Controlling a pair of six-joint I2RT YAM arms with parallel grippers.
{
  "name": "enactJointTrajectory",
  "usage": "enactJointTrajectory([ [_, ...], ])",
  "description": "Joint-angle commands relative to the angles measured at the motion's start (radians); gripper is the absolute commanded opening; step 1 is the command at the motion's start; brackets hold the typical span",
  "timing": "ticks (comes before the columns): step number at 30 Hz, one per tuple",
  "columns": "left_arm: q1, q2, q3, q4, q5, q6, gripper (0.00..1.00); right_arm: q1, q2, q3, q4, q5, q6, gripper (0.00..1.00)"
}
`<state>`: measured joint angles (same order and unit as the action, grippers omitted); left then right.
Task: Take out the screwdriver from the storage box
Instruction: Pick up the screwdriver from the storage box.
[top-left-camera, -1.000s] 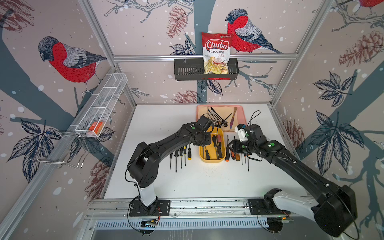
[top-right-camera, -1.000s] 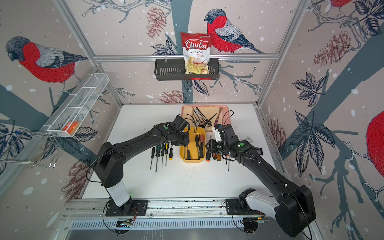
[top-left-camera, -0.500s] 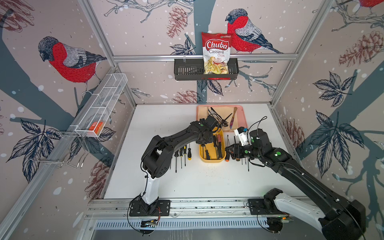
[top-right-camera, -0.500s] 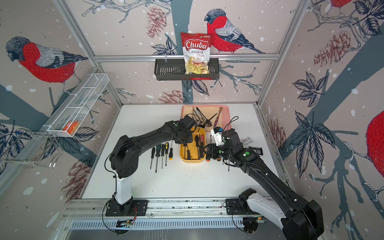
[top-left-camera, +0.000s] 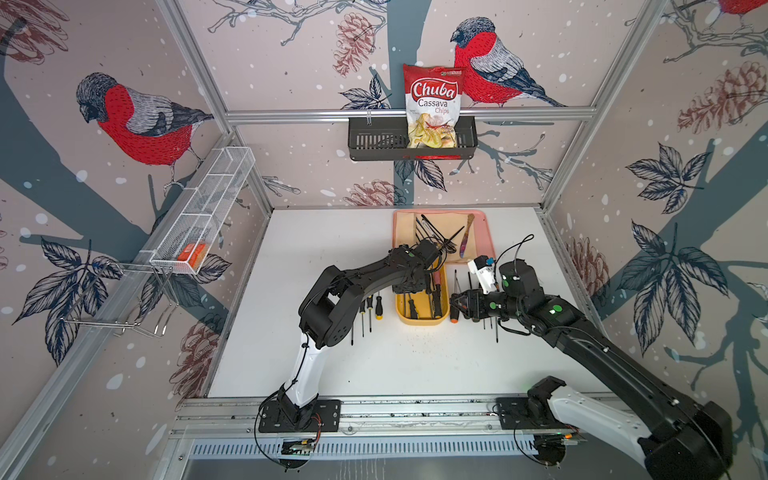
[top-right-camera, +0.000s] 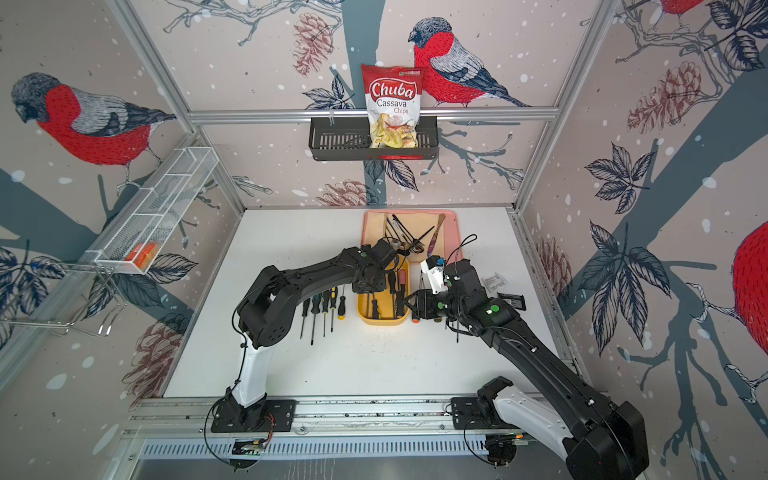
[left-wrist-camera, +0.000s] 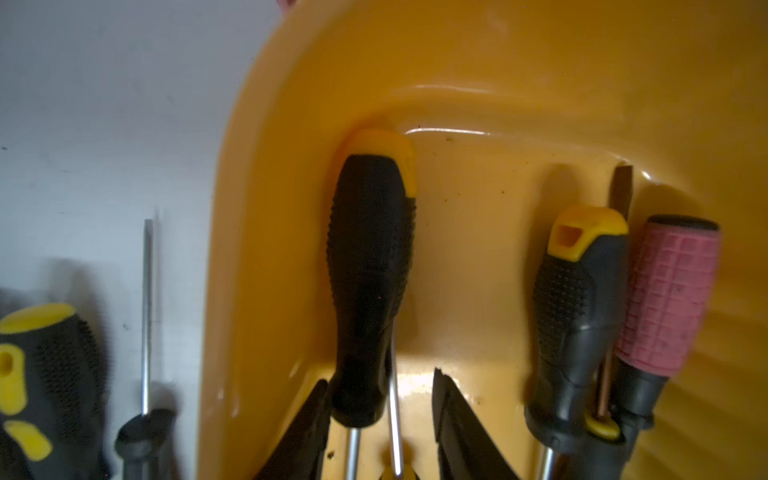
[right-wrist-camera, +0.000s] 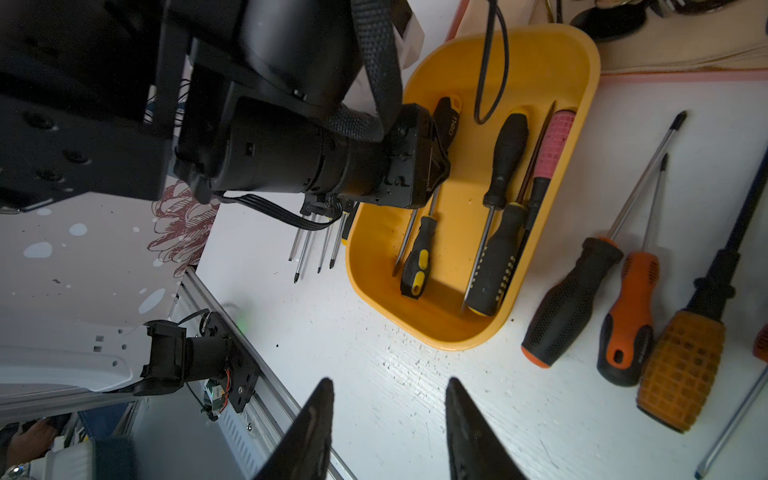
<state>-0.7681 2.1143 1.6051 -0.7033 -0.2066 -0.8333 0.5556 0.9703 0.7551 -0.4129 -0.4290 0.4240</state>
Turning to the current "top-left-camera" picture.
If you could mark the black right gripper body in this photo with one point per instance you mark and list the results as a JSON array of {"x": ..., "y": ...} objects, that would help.
[{"x": 483, "y": 306}]

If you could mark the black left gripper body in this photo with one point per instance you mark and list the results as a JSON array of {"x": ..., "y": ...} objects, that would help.
[{"x": 421, "y": 285}]

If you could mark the black orange stubby screwdriver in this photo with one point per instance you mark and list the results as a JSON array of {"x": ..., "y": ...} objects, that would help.
[{"x": 456, "y": 290}]

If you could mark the slim black yellow-capped screwdriver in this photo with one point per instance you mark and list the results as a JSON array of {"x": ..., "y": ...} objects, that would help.
[{"x": 378, "y": 306}]

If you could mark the large yellow black screwdriver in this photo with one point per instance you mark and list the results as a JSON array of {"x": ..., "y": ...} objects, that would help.
[{"x": 369, "y": 309}]

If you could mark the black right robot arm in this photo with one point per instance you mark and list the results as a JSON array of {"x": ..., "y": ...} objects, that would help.
[{"x": 669, "y": 433}]

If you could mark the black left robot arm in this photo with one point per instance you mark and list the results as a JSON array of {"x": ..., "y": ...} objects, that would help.
[{"x": 328, "y": 312}]

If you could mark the yellow plastic storage box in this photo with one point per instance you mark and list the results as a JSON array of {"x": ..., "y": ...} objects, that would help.
[{"x": 423, "y": 302}]

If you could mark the black cutlery bundle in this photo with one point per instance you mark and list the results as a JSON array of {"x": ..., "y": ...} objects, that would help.
[{"x": 425, "y": 229}]

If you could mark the pink plastic tray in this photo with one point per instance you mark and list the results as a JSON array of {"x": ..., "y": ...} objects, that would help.
[{"x": 456, "y": 236}]

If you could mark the red Chuba cassava chips bag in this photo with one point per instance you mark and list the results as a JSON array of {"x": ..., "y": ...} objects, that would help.
[{"x": 433, "y": 98}]

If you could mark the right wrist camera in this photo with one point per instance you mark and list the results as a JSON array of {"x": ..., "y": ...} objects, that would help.
[{"x": 483, "y": 268}]

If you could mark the wooden handled knife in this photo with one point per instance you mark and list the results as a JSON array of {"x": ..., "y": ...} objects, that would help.
[{"x": 465, "y": 238}]

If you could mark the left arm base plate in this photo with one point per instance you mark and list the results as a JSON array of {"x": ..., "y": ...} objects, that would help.
[{"x": 279, "y": 416}]

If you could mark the orange item in wire shelf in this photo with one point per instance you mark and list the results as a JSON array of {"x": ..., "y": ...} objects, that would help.
[{"x": 192, "y": 255}]

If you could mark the white wire mesh shelf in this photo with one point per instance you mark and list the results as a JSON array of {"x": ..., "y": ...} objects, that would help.
[{"x": 205, "y": 211}]

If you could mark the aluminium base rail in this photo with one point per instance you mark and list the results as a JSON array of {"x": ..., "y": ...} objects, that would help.
[{"x": 370, "y": 428}]

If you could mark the metal wall hook rack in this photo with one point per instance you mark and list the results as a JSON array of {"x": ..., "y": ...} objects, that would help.
[{"x": 125, "y": 297}]

